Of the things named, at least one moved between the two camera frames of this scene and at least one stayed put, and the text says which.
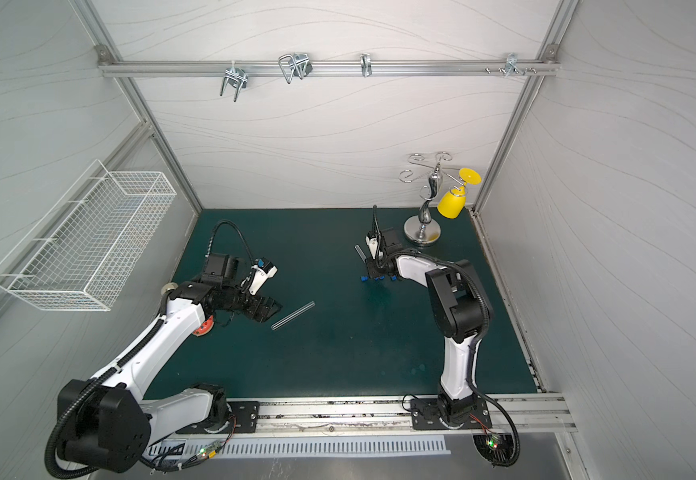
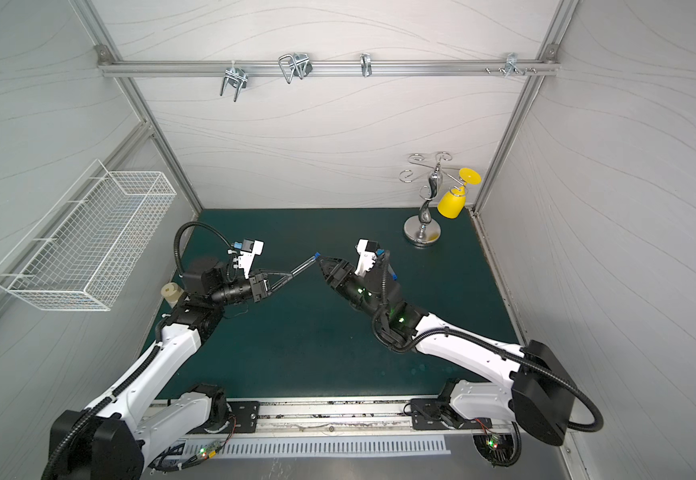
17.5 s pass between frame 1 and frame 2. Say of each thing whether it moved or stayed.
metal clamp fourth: stayed
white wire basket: stayed
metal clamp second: stayed
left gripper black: moved
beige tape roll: stayed
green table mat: stayed
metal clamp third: stayed
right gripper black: moved
